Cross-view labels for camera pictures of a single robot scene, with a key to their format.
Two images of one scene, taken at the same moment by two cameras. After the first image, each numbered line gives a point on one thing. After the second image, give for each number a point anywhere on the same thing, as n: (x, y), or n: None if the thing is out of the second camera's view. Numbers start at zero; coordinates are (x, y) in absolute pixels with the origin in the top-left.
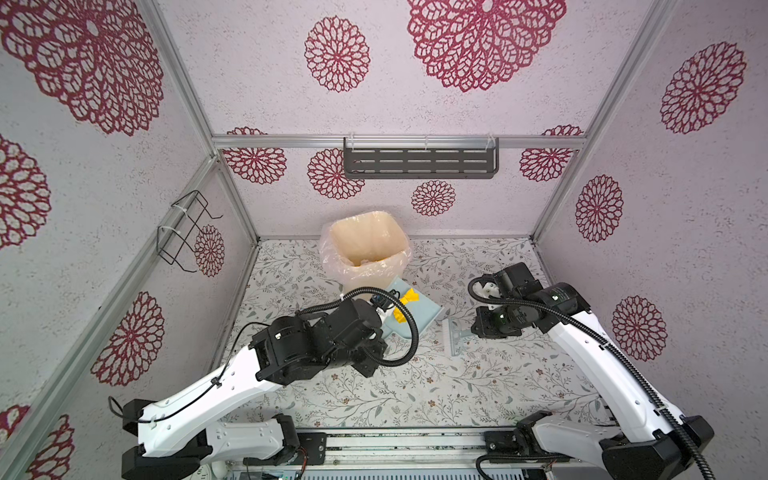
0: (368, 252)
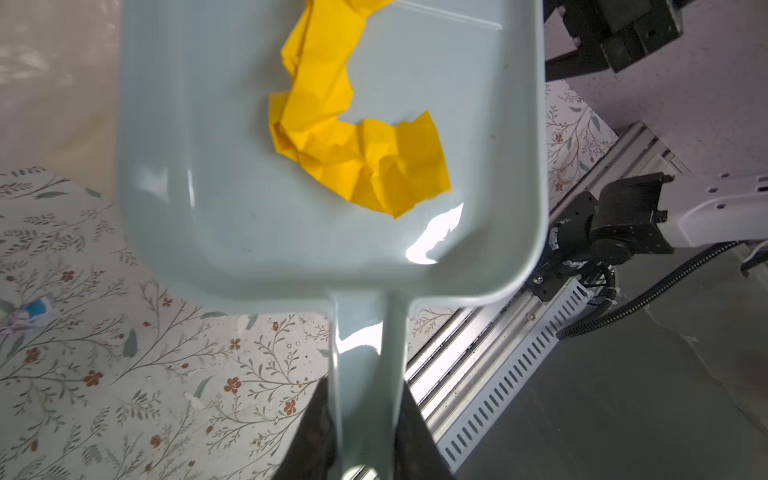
0: (59, 80)
